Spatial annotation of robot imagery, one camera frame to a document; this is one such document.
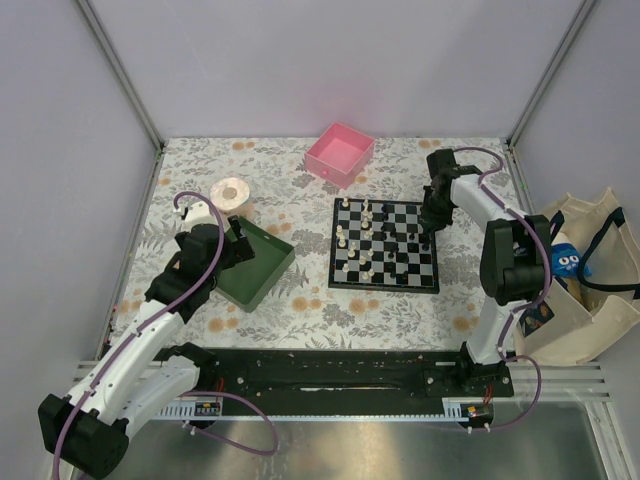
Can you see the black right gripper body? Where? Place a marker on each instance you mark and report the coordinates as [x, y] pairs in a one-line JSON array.
[[435, 211]]

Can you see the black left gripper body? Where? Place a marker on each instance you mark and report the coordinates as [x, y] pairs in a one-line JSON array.
[[237, 251]]

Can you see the black white chess board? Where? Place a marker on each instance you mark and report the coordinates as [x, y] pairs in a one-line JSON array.
[[380, 245]]

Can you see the green plastic tray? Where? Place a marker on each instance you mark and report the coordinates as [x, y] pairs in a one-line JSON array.
[[248, 282]]

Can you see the pink plastic box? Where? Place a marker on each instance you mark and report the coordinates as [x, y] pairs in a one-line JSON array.
[[339, 155]]

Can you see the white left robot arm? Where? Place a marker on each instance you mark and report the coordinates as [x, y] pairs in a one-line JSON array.
[[91, 426]]

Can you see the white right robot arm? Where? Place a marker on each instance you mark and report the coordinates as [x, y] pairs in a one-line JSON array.
[[515, 265]]

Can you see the pink toilet paper roll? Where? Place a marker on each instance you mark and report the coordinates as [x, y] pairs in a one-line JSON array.
[[232, 196]]

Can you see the floral patterned table mat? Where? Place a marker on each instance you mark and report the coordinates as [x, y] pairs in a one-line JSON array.
[[301, 310]]

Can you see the blue cartoon face package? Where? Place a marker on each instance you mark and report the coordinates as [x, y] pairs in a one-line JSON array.
[[565, 260]]

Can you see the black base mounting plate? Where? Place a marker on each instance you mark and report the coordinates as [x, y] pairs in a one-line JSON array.
[[345, 383]]

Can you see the cream canvas tote bag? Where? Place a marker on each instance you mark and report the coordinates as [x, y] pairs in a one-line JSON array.
[[582, 317]]

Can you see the white slotted cable duct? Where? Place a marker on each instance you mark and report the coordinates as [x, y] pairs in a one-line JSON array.
[[191, 410]]

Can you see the aluminium rail frame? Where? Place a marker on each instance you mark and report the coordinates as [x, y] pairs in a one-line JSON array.
[[98, 379]]

